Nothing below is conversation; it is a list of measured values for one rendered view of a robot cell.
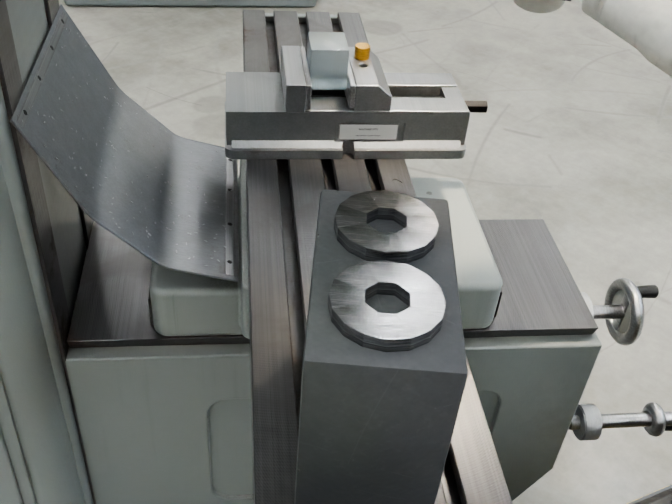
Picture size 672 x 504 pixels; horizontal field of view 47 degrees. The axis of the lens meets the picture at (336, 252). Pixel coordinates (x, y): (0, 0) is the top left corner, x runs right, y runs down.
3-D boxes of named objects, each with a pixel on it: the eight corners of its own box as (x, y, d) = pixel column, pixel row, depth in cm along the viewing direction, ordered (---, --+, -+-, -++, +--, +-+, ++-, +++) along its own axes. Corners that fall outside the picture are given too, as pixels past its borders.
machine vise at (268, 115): (444, 108, 126) (455, 44, 119) (466, 158, 114) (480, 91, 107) (224, 107, 121) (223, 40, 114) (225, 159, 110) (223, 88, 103)
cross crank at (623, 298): (624, 312, 145) (644, 263, 137) (650, 359, 135) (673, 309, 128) (541, 314, 143) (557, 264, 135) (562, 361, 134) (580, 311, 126)
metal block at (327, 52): (341, 70, 115) (344, 31, 111) (346, 90, 110) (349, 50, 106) (305, 70, 114) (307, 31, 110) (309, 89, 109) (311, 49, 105)
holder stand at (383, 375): (422, 339, 85) (451, 186, 72) (432, 520, 68) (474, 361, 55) (311, 330, 85) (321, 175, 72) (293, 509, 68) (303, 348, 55)
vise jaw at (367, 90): (377, 71, 119) (379, 46, 116) (390, 111, 109) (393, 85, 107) (338, 70, 118) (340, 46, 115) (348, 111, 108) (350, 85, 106)
